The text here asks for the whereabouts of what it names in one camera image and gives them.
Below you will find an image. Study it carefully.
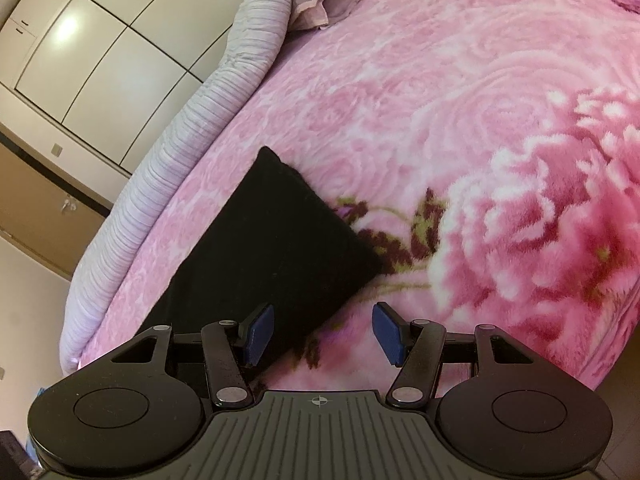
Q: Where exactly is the pink floral blanket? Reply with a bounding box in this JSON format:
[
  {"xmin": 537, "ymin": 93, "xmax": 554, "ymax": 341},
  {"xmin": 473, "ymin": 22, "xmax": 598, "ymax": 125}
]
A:
[{"xmin": 75, "ymin": 0, "xmax": 640, "ymax": 392}]

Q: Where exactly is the black buttoned cardigan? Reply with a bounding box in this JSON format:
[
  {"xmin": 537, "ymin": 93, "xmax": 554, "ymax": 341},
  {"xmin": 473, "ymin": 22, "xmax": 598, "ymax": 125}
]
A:
[{"xmin": 137, "ymin": 146, "xmax": 384, "ymax": 361}]

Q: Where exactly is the white wardrobe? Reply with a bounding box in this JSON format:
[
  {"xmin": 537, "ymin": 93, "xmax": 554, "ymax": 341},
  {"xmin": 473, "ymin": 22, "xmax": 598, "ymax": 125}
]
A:
[{"xmin": 0, "ymin": 0, "xmax": 253, "ymax": 178}]

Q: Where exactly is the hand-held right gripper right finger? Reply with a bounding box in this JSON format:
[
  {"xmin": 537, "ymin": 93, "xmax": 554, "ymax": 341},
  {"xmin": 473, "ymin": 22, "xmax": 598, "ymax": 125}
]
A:
[{"xmin": 371, "ymin": 301, "xmax": 538, "ymax": 407}]

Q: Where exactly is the lavender striped quilt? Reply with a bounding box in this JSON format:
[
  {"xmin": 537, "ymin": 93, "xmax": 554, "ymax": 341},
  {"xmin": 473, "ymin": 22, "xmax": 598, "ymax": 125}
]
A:
[{"xmin": 59, "ymin": 0, "xmax": 303, "ymax": 376}]

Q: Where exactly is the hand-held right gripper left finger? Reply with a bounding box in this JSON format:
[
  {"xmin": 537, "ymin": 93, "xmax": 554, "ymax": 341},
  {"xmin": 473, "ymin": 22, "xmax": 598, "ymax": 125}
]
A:
[{"xmin": 110, "ymin": 302, "xmax": 276, "ymax": 408}]

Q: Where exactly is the brown wooden door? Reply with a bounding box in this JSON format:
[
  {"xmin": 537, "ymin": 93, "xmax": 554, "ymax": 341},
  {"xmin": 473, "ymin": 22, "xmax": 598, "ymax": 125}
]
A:
[{"xmin": 0, "ymin": 130, "xmax": 115, "ymax": 283}]

